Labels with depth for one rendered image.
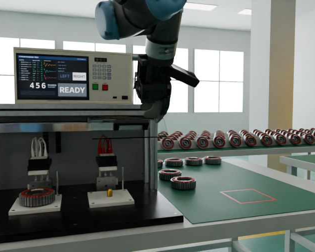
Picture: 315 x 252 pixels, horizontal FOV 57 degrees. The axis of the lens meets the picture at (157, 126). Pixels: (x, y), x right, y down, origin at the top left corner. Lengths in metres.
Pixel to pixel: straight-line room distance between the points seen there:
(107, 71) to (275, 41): 3.94
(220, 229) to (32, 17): 7.22
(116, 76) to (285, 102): 3.98
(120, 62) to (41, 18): 6.62
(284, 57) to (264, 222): 4.10
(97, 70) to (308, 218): 0.92
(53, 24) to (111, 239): 7.08
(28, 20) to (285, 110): 5.89
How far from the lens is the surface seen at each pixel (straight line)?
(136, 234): 0.87
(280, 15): 5.05
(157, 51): 0.69
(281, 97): 4.89
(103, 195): 1.10
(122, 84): 1.19
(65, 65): 1.18
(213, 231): 0.95
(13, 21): 7.80
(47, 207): 1.02
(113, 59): 1.19
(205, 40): 8.44
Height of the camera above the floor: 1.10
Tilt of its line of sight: 3 degrees down
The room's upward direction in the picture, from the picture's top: straight up
